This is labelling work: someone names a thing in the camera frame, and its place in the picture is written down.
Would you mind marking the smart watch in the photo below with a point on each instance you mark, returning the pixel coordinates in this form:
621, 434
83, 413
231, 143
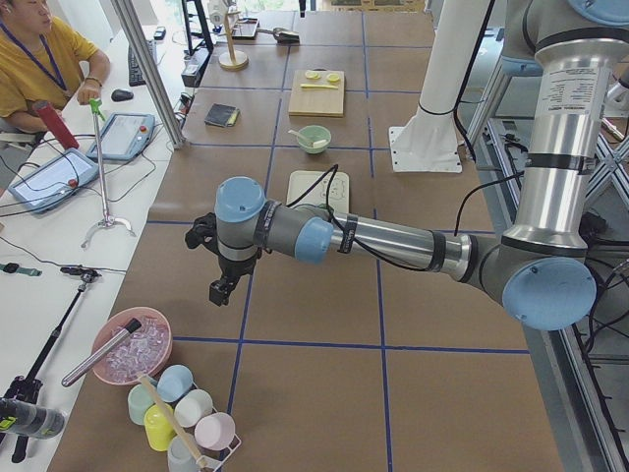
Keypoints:
14, 268

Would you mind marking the metal scoop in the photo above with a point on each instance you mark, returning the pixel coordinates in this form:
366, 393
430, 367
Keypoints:
281, 35

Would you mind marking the pink cup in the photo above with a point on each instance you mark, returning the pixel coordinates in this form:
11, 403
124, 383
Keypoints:
215, 431

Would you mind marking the metal stand with green clip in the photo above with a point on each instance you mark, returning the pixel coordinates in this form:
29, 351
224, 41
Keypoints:
108, 220

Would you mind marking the aluminium frame post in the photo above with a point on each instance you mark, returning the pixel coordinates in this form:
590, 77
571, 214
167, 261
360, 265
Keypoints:
133, 30

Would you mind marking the blue cup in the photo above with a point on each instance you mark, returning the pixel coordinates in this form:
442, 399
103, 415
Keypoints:
174, 383

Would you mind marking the blue teach pendant far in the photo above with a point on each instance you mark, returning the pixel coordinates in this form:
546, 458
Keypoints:
125, 135

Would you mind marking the white wire cup rack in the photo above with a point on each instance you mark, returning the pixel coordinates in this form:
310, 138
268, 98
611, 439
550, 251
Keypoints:
218, 458

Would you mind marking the yellow cup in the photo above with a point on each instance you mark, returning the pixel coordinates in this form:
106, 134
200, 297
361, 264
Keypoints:
158, 430

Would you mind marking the front lemon slice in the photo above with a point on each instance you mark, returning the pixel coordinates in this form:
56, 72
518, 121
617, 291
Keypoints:
333, 78

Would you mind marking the wooden cutting board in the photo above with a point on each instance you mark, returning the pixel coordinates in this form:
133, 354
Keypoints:
316, 102

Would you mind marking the white cup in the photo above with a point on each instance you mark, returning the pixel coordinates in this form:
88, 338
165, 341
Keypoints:
193, 406

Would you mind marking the person in yellow shirt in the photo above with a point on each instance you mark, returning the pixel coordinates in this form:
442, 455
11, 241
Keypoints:
43, 58

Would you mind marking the computer mouse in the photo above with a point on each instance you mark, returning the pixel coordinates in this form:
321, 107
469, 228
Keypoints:
121, 94

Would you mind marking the green cup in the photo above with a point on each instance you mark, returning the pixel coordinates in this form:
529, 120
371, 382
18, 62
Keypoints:
138, 401

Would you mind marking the black tripod pole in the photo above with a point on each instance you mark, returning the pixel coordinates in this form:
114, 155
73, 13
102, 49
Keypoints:
20, 414

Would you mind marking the metal tube in bowl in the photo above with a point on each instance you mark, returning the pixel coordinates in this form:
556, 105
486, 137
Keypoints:
87, 364

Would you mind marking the blue teach pendant near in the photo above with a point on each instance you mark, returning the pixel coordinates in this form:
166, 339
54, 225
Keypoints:
54, 182

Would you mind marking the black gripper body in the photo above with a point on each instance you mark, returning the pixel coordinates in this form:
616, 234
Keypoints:
232, 267

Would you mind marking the grey folded cloth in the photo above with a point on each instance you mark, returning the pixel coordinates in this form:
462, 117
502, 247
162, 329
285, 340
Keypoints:
221, 115

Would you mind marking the blue teach pendant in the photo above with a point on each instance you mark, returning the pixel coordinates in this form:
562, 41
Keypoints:
54, 182
125, 135

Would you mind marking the black glass tray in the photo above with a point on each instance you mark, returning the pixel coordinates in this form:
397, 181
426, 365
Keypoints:
245, 29

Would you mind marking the wooden stick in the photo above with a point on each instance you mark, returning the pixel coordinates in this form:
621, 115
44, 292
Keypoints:
201, 460

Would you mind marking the yellow plastic knife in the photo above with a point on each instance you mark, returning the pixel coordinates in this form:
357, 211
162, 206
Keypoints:
318, 86

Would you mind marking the pink bowl with ice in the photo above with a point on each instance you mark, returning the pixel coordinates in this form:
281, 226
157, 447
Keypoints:
145, 351

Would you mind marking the red cylinder bottle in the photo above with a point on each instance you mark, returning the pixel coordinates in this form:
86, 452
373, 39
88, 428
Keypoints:
55, 124

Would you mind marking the light green bowl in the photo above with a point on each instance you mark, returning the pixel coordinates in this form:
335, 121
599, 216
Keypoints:
315, 132

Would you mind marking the wooden mug tree stand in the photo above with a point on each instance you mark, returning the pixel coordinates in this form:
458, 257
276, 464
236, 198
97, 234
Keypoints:
232, 59

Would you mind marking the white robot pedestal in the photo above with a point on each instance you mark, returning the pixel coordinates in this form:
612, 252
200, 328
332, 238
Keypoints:
460, 25

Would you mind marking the grey cup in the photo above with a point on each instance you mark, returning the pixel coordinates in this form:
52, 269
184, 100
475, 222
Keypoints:
179, 459

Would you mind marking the beige bear serving tray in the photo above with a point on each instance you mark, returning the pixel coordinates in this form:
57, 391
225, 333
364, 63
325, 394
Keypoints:
311, 187

